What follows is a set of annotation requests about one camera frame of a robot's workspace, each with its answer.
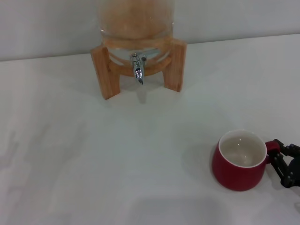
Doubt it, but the chrome faucet tap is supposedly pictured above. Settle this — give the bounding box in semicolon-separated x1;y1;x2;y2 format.
130;52;148;85

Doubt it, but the wooden dispenser stand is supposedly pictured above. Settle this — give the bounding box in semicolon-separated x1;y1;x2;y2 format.
90;37;188;101

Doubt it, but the red ceramic cup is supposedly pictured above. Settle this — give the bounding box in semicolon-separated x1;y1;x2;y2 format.
211;129;281;192

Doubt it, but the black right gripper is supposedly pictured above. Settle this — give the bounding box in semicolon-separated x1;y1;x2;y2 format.
267;138;300;188

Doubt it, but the glass drink dispenser jar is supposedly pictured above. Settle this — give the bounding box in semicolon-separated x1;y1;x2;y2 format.
96;0;175;69

